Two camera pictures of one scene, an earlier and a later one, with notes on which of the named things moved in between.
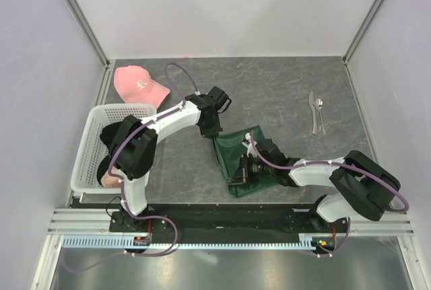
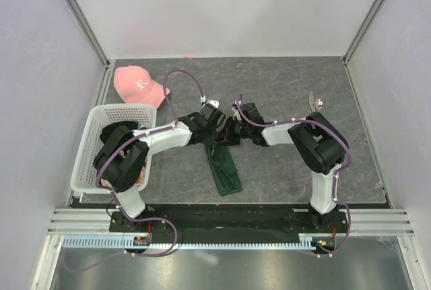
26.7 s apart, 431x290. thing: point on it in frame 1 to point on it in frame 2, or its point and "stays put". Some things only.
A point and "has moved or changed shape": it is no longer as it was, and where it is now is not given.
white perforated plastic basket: [91, 149] stays put
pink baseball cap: [134, 84] stays put
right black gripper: [241, 174] to [228, 138]
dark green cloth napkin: [228, 149] has moved or changed shape
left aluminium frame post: [79, 13] stays put
